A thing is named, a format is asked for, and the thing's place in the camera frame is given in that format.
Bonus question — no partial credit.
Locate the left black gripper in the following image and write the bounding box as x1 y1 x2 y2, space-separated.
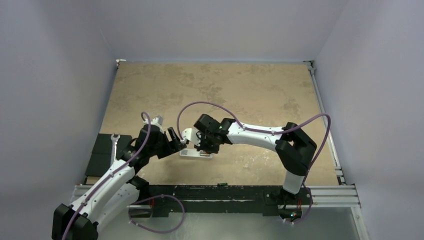
147 127 185 159

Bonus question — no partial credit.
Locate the white remote control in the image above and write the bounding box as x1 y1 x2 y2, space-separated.
179 149 213 159

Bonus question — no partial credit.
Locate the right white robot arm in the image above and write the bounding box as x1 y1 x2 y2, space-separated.
194 114 317 204

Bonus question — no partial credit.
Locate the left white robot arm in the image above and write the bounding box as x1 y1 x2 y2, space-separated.
51 123 188 240

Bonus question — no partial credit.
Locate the silver wrench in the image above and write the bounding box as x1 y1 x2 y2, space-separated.
110 134 121 166

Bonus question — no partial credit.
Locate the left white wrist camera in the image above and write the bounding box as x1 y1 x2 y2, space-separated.
150 115 164 133

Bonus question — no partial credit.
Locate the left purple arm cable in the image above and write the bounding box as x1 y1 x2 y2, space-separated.
61 111 153 240

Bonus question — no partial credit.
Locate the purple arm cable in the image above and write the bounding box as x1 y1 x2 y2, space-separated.
61 111 153 240
176 101 332 186

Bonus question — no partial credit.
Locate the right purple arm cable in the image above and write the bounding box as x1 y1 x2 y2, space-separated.
176 101 332 186

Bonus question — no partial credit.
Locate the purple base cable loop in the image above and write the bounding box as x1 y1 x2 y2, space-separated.
127 194 185 235

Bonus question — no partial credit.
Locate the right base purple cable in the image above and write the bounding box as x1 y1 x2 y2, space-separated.
282 184 314 227

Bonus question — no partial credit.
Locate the aluminium frame rail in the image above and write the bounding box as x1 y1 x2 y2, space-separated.
304 60 361 209

